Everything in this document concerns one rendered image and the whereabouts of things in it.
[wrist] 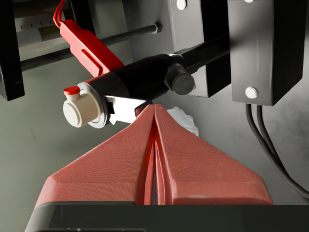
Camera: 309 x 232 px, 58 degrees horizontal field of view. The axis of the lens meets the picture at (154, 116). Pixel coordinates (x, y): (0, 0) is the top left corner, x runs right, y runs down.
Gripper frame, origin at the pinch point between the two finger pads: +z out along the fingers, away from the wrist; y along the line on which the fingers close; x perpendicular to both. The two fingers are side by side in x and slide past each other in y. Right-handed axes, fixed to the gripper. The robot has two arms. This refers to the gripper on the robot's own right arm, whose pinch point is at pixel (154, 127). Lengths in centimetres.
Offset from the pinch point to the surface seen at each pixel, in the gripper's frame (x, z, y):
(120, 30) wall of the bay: 9.8, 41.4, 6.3
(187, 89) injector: 0.9, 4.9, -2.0
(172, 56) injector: 0.7, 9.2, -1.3
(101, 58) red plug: -0.3, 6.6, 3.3
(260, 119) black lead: 7.2, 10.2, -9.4
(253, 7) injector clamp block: -1.9, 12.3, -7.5
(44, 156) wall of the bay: 23.7, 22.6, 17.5
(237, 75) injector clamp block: 3.7, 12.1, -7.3
